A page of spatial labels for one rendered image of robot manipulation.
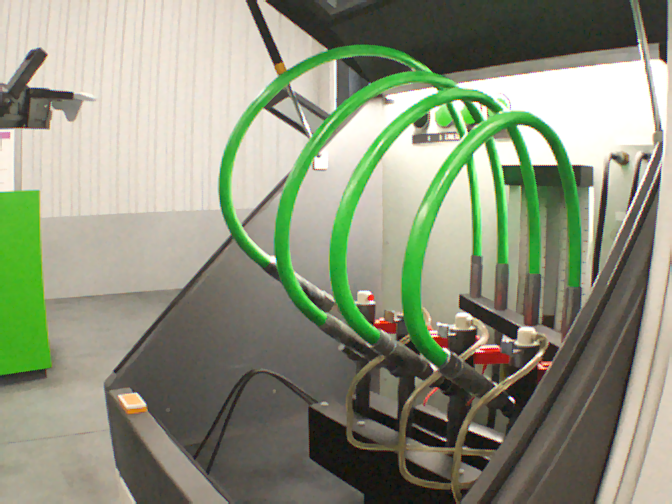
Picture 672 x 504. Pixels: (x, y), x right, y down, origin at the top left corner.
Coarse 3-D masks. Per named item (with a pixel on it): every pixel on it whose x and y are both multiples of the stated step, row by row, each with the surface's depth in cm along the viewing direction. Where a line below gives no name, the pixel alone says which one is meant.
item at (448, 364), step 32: (480, 128) 41; (544, 128) 46; (448, 160) 40; (576, 192) 50; (416, 224) 39; (576, 224) 50; (416, 256) 38; (576, 256) 51; (416, 288) 38; (576, 288) 51; (416, 320) 39; (448, 352) 41; (480, 384) 43
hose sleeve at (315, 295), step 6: (270, 264) 59; (264, 270) 59; (270, 270) 59; (276, 270) 60; (276, 276) 60; (300, 276) 62; (300, 282) 61; (306, 282) 62; (306, 288) 62; (312, 288) 62; (306, 294) 62; (312, 294) 62; (318, 294) 63; (312, 300) 63; (318, 300) 63
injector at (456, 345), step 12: (456, 336) 53; (468, 336) 53; (456, 348) 53; (468, 348) 53; (468, 360) 53; (444, 384) 53; (456, 384) 54; (456, 396) 54; (456, 408) 54; (456, 420) 55; (456, 432) 55
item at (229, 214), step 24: (336, 48) 62; (360, 48) 63; (384, 48) 65; (288, 72) 58; (432, 72) 70; (264, 96) 57; (240, 120) 56; (456, 120) 73; (240, 144) 56; (480, 216) 77; (240, 240) 57; (480, 240) 77; (264, 264) 59
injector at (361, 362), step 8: (360, 304) 66; (368, 304) 66; (368, 312) 66; (368, 320) 66; (344, 352) 66; (352, 352) 66; (360, 360) 67; (360, 368) 68; (368, 376) 68; (360, 384) 68; (368, 384) 68; (360, 392) 68; (368, 392) 68; (360, 400) 68; (368, 400) 68; (360, 408) 68; (368, 408) 68; (368, 416) 69
